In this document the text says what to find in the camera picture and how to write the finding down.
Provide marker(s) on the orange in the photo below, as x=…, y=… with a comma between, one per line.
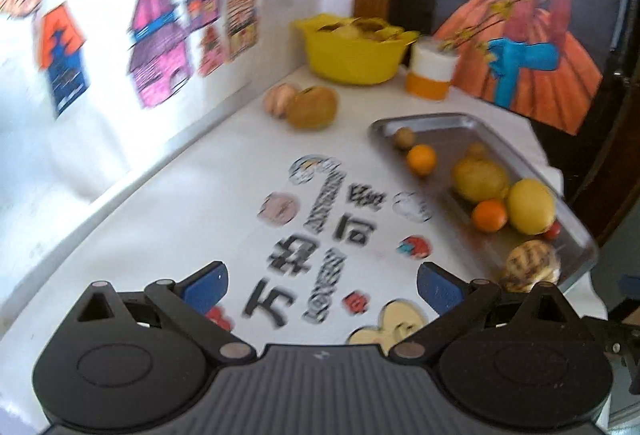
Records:
x=490, y=216
x=421, y=159

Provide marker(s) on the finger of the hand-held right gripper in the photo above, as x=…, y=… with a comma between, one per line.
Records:
x=630, y=286
x=607, y=340

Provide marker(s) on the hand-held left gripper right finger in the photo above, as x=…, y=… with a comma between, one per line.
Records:
x=440, y=289

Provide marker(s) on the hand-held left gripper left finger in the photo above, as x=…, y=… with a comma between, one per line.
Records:
x=205, y=287

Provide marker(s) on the tan yellow fruit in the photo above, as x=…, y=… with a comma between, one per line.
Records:
x=479, y=179

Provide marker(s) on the pink peach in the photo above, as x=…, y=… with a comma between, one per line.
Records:
x=277, y=100

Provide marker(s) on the colourful houses wall drawing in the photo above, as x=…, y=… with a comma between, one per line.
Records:
x=155, y=45

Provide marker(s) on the pale yellow fruit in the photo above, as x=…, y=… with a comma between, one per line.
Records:
x=346, y=31

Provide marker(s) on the white printed table cover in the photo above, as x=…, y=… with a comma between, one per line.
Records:
x=200, y=215

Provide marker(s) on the white and orange cup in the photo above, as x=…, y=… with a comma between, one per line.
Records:
x=430, y=70

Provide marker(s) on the large yellow fruit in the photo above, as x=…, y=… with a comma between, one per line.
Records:
x=531, y=206

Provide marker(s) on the orange dress wall poster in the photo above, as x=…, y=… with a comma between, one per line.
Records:
x=525, y=55

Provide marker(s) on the yellow plastic bowl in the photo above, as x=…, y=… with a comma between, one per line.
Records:
x=355, y=57

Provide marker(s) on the metal tray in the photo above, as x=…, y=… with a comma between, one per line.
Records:
x=440, y=130

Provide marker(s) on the black door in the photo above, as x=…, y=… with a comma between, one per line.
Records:
x=620, y=140

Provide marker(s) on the red cherry tomato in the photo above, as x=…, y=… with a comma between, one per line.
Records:
x=553, y=231

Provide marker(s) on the brown round fruit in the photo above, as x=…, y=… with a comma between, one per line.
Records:
x=375, y=25

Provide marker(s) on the yellow flower sprig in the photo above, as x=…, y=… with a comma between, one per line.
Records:
x=495, y=10

